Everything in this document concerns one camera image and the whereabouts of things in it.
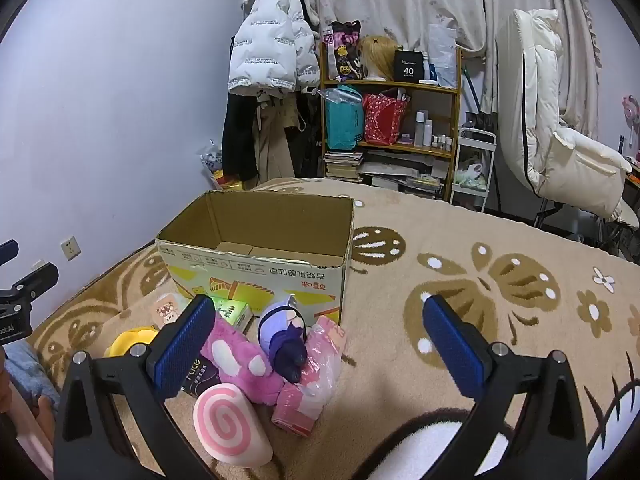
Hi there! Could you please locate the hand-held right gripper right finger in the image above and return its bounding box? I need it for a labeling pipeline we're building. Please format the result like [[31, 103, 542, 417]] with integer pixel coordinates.
[[421, 294, 588, 480]]

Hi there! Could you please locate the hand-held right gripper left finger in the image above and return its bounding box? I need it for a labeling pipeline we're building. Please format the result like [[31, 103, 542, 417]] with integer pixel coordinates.
[[52, 294, 217, 480]]

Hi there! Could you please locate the yellow plush bear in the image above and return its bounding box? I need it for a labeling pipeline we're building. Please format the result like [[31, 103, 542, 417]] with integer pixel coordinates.
[[104, 326, 160, 359]]

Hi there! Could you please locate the pink plush bear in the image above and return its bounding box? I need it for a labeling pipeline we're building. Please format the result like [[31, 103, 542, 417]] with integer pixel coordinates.
[[200, 316, 286, 406]]

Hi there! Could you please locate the cardboard box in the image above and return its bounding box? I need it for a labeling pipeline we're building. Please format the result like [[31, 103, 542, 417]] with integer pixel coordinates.
[[156, 190, 356, 328]]

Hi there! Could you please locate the purple plush doll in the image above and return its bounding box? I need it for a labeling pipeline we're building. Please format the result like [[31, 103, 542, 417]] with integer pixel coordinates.
[[256, 296, 308, 383]]

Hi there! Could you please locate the dark printed packet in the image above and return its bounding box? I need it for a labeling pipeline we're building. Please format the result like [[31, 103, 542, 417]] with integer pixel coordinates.
[[177, 355, 221, 398]]

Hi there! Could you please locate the small brown card packet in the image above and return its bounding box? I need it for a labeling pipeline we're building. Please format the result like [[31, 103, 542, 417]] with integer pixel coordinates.
[[150, 292, 187, 332]]

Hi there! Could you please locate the light blue cloth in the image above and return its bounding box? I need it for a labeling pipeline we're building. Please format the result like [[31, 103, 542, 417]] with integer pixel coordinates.
[[0, 342, 61, 411]]

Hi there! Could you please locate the green shiny packet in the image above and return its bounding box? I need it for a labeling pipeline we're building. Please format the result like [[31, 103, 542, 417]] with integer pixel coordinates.
[[212, 297, 254, 333]]

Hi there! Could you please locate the pink swirl plush roll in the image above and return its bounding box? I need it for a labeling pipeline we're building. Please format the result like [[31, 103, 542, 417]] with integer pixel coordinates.
[[192, 382, 274, 465]]

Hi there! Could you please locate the pink plastic packet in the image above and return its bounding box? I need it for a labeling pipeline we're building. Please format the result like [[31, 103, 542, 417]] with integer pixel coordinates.
[[271, 315, 348, 438]]

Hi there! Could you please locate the white trolley cart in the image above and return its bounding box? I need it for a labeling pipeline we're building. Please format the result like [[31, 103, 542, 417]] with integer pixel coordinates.
[[450, 127, 497, 211]]

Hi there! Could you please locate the green white plastic bag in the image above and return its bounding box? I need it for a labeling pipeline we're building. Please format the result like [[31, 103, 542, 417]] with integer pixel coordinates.
[[454, 157, 488, 186]]

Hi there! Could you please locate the pile of papers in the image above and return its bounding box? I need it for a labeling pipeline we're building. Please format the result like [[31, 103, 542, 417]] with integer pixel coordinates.
[[360, 152, 448, 198]]

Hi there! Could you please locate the clear bag of toys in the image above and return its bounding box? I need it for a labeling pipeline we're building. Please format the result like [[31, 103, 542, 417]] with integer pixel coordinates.
[[197, 140, 231, 191]]

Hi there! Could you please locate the wooden shelf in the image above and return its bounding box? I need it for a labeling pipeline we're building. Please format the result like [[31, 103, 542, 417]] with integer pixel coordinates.
[[317, 40, 463, 201]]

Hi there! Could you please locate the stack of books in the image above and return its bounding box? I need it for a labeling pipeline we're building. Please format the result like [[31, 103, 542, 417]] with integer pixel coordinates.
[[322, 150, 365, 183]]

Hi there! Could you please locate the white padded chair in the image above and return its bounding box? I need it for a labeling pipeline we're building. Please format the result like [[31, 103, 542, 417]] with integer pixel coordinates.
[[495, 8, 640, 233]]

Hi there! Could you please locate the black hanging garment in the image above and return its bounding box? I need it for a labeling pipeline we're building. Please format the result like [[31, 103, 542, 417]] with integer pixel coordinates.
[[221, 92, 261, 181], [295, 87, 326, 178]]

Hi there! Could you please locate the beige hanging coat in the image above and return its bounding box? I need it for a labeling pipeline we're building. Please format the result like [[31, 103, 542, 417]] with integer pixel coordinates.
[[250, 95, 301, 186]]

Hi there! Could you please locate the red patterned bag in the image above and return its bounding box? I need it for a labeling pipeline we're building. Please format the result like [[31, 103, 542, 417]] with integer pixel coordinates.
[[362, 92, 410, 145]]

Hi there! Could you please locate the teal bag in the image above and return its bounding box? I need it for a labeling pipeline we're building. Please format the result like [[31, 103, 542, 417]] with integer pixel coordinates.
[[324, 87, 366, 151]]

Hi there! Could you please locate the black box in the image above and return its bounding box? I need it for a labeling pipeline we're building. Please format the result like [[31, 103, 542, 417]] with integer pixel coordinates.
[[393, 50, 426, 83]]

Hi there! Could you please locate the white paper bag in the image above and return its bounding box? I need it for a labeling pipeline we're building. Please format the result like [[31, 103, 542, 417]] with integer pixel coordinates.
[[427, 23, 458, 88]]

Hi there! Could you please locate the blonde wig head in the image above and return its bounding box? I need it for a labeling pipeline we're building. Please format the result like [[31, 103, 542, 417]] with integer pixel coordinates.
[[357, 35, 401, 82]]

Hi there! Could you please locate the pink cat-ear fan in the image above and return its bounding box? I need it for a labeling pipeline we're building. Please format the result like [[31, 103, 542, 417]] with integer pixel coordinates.
[[621, 95, 640, 130]]

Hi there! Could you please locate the black pink printed bag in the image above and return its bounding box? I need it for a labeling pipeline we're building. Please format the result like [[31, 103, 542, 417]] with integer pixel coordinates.
[[322, 20, 362, 82]]

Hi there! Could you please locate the white puffer jacket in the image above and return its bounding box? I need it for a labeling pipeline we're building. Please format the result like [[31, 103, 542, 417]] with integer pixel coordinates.
[[227, 0, 322, 97]]

